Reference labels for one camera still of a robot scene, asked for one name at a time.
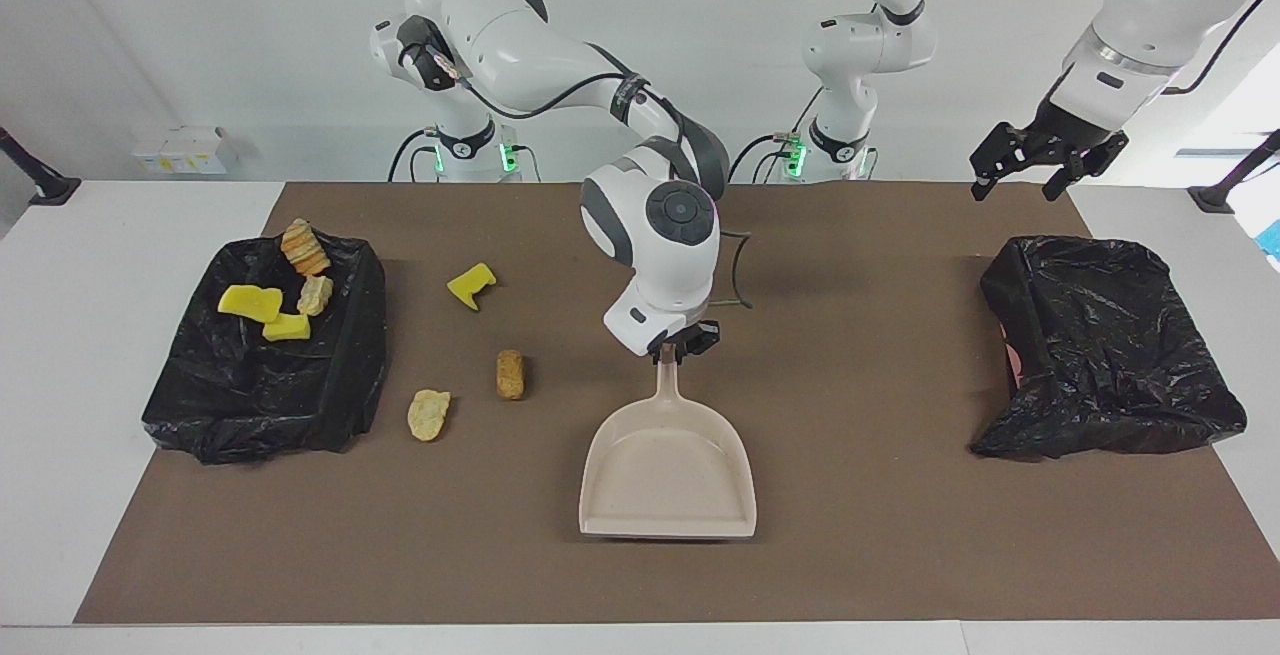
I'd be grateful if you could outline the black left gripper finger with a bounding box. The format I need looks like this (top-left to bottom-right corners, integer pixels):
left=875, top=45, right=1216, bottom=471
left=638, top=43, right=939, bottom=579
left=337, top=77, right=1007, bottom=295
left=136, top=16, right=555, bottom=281
left=970, top=120, right=1036, bottom=201
left=1043, top=132, right=1129, bottom=202

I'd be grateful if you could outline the beige plastic dustpan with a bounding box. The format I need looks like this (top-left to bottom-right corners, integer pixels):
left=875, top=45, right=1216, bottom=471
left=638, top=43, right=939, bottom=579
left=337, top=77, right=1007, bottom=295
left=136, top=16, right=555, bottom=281
left=579, top=350, right=758, bottom=540

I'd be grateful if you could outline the yellow notched sponge piece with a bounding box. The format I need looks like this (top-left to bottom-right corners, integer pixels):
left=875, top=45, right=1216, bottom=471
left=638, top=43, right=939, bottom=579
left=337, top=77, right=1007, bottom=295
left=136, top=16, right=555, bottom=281
left=446, top=262, right=497, bottom=312

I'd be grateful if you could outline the pale yellow sponge piece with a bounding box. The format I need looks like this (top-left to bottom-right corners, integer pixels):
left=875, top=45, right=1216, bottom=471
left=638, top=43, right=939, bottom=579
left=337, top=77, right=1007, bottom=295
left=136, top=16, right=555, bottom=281
left=407, top=389, right=452, bottom=442

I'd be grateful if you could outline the orange striped bread piece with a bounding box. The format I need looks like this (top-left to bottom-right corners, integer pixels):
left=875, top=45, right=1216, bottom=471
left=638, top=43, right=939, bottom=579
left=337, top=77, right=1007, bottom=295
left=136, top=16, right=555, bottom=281
left=280, top=218, right=332, bottom=277

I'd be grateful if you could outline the large green yellow sponge piece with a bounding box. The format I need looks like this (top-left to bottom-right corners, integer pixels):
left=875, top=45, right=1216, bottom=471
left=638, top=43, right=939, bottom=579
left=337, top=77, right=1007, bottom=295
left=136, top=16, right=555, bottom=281
left=218, top=284, right=284, bottom=323

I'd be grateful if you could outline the black bagged pink trash bin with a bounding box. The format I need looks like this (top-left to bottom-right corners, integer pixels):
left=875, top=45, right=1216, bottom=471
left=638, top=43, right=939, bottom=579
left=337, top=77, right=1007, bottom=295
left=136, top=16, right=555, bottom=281
left=968, top=235, right=1249, bottom=460

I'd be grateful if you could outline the black bag lined trash bin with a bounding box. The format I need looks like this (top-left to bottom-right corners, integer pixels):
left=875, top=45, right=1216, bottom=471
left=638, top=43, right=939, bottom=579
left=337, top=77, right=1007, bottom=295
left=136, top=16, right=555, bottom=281
left=142, top=222, right=389, bottom=465

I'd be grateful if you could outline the black stand leg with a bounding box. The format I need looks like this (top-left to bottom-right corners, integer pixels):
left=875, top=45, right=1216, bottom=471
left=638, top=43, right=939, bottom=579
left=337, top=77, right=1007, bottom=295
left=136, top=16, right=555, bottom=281
left=0, top=127, right=81, bottom=207
left=1188, top=130, right=1280, bottom=214

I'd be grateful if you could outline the brown table mat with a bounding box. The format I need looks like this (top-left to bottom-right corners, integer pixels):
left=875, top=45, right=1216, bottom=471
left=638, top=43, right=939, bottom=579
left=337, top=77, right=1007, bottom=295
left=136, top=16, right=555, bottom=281
left=74, top=182, right=1280, bottom=624

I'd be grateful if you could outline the black left base cable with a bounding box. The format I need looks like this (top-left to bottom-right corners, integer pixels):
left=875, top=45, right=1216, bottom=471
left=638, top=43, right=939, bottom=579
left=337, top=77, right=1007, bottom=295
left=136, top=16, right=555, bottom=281
left=728, top=90, right=831, bottom=183

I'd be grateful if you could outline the black base cable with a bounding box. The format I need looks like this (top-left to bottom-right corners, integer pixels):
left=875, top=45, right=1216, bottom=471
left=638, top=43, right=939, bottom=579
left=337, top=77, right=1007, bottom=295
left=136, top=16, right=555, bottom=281
left=388, top=128, right=542, bottom=183
left=728, top=90, right=831, bottom=183

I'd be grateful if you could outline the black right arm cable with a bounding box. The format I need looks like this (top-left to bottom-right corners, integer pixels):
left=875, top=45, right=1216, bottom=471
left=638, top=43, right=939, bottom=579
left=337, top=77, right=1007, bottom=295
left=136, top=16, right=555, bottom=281
left=400, top=40, right=753, bottom=311

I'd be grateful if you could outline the black right base cable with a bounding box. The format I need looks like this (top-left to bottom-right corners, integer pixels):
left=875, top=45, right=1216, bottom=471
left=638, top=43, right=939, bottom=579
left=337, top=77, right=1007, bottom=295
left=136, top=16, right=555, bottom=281
left=388, top=128, right=542, bottom=183

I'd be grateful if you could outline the white wall outlet box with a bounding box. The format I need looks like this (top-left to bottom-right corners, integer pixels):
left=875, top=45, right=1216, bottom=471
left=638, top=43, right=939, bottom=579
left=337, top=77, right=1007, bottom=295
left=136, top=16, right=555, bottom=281
left=132, top=127, right=229, bottom=176

